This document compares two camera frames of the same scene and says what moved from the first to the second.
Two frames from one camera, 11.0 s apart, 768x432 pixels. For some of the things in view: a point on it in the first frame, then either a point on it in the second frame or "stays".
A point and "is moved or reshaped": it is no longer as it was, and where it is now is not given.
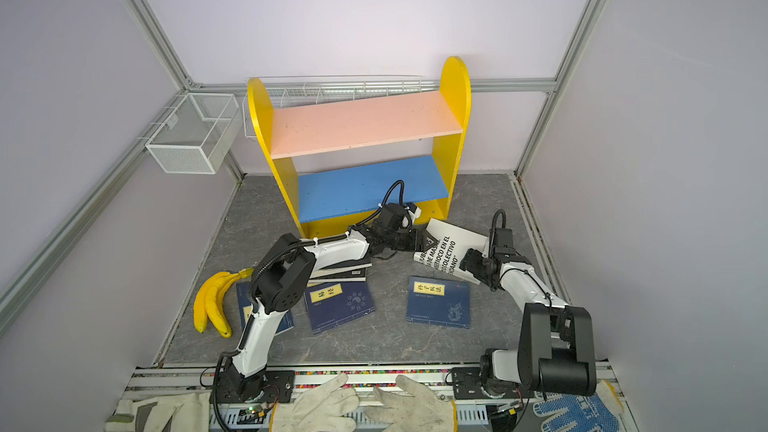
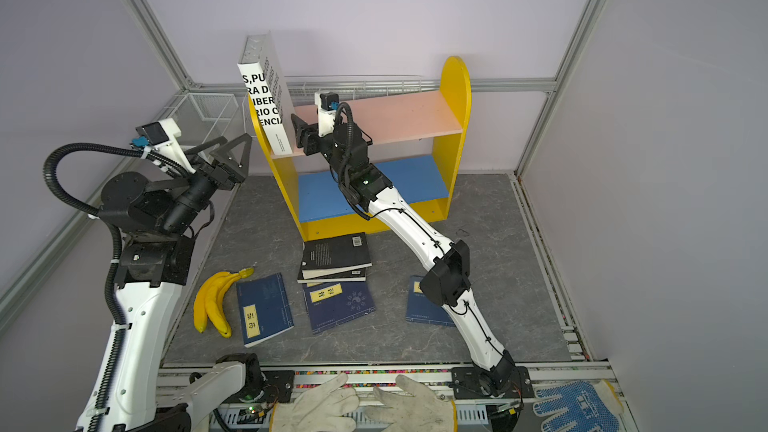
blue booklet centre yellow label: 331,304 stays
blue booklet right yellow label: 439,302 stays
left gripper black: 420,243 → 233,174
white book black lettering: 445,246 is moved or reshaped
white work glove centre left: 318,409 stays
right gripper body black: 477,264 → 321,145
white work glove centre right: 420,411 stays
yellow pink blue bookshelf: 334,202 stays
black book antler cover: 344,277 stays
